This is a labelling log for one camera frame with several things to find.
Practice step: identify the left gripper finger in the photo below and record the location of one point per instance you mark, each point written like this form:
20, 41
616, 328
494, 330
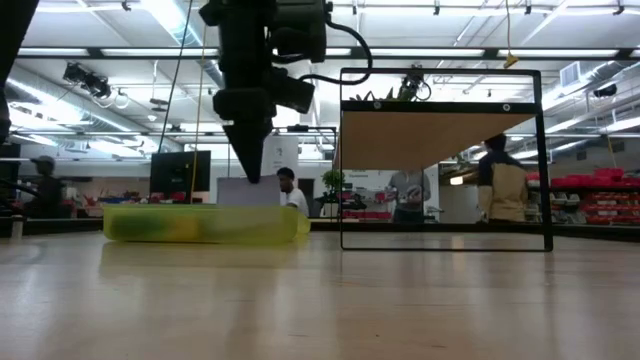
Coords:
257, 145
241, 145

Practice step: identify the yellow green crayon box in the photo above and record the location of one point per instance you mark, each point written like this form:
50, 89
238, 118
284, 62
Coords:
150, 227

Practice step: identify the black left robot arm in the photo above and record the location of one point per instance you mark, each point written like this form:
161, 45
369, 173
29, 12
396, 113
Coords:
12, 40

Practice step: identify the person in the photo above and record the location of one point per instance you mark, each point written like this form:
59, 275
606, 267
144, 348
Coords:
502, 185
410, 192
295, 197
50, 190

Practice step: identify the black monitor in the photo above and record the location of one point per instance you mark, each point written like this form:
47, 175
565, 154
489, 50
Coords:
172, 172

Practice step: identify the yellow transparent plastic case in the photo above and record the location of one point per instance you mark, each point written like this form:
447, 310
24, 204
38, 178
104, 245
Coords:
250, 225

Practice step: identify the background potted plant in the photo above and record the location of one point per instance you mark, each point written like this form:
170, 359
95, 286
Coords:
332, 185

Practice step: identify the potted succulent plant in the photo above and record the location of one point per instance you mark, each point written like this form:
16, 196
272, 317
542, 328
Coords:
385, 95

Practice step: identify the black ceiling-mounted device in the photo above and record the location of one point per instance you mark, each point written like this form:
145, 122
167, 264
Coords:
87, 80

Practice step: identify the shelving with red bins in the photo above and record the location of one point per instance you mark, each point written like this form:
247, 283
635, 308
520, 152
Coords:
600, 197

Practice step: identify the small black ceiling fixture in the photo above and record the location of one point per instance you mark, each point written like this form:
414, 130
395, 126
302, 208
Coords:
606, 91

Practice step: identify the wooden shelf riser black frame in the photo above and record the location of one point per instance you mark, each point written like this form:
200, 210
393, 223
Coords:
425, 140

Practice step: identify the black aluminium table frame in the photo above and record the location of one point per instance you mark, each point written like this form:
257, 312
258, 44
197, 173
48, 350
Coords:
590, 230

